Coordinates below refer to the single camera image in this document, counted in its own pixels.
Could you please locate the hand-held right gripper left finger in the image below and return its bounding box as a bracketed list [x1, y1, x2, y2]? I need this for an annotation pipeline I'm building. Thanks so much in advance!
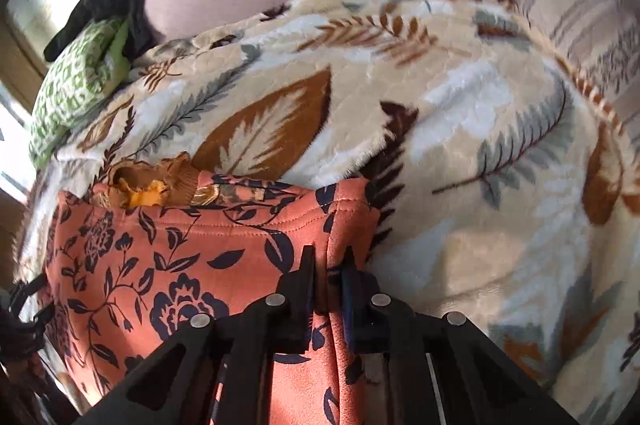
[75, 245, 318, 425]

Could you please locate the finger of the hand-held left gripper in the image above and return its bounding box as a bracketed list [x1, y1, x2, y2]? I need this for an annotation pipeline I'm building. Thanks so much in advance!
[0, 277, 56, 361]

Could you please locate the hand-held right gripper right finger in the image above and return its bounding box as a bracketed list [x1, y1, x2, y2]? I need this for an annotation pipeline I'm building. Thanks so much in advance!
[340, 262, 581, 425]

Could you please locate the orange floral blouse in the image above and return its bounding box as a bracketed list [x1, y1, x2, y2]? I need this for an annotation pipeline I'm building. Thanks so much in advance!
[42, 155, 396, 425]

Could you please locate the leaf print blanket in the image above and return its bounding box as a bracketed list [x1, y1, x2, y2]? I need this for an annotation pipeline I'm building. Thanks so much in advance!
[20, 0, 640, 425]

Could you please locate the green checkered pillow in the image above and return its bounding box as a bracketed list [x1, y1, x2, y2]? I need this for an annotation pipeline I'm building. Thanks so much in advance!
[27, 18, 133, 170]

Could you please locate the striped pink sofa cushion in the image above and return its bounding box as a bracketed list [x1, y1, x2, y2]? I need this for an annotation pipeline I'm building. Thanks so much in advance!
[480, 0, 640, 118]

